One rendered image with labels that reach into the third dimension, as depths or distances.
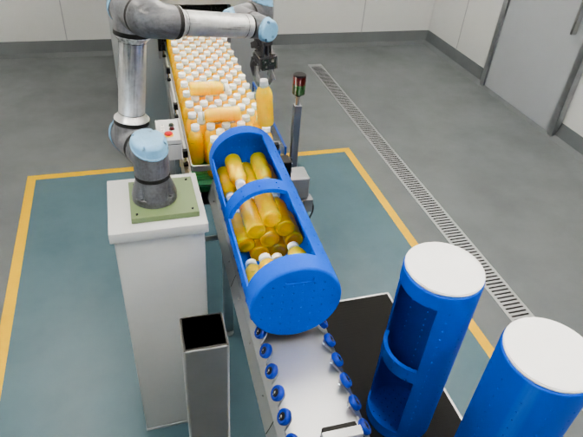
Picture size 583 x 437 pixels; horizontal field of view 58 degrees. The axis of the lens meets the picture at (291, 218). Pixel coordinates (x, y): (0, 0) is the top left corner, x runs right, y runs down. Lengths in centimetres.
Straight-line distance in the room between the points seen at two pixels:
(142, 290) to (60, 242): 176
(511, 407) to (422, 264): 52
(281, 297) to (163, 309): 62
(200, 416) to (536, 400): 114
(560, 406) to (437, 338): 45
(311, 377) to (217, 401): 86
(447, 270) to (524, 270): 189
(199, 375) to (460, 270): 133
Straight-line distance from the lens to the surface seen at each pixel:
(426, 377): 214
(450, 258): 197
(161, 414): 257
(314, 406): 159
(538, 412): 178
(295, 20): 674
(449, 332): 196
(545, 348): 179
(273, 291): 154
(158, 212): 181
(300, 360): 168
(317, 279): 155
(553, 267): 390
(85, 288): 331
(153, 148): 174
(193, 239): 184
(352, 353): 273
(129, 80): 180
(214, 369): 74
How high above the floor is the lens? 225
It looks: 37 degrees down
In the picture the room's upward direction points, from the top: 5 degrees clockwise
